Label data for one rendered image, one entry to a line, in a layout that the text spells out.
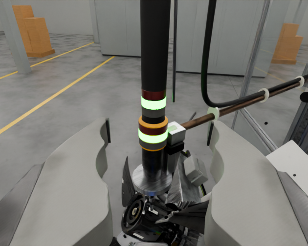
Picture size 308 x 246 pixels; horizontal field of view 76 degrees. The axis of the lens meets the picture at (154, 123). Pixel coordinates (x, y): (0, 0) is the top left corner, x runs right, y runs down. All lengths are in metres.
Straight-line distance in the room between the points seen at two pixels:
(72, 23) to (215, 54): 10.29
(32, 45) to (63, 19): 6.19
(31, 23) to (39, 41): 0.58
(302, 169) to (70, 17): 14.09
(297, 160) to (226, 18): 5.25
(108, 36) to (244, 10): 4.46
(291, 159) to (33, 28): 8.25
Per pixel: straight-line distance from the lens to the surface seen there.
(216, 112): 0.38
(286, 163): 0.72
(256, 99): 0.49
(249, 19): 5.89
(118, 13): 7.67
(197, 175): 0.84
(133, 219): 0.59
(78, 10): 14.01
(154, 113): 0.26
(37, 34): 8.46
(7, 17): 6.42
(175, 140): 0.32
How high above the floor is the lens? 1.72
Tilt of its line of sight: 31 degrees down
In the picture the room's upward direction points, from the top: 1 degrees clockwise
